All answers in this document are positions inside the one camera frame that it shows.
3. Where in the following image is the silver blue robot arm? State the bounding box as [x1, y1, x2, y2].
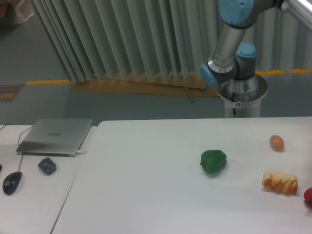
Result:
[200, 0, 312, 87]

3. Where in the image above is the green bell pepper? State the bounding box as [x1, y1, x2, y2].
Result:
[200, 150, 227, 174]

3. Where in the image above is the red bell pepper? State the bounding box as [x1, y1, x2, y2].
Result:
[303, 187, 312, 209]

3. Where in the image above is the brown cardboard sheet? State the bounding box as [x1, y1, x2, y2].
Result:
[71, 72, 219, 102]

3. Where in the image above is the silver laptop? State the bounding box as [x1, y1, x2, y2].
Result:
[16, 118, 93, 156]

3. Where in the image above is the pale green curtain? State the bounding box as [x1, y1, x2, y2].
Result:
[31, 0, 312, 83]

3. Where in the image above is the small black controller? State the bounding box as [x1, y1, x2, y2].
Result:
[38, 157, 57, 176]

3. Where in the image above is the brown egg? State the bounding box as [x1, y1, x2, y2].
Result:
[270, 135, 284, 151]

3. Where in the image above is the toasted bread loaf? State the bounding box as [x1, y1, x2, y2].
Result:
[262, 171, 298, 194]

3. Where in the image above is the black computer mouse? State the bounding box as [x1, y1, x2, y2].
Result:
[2, 171, 22, 195]

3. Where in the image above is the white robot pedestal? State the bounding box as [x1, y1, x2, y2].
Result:
[218, 75, 268, 118]

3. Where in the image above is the black mouse cable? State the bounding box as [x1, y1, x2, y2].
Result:
[0, 124, 34, 173]

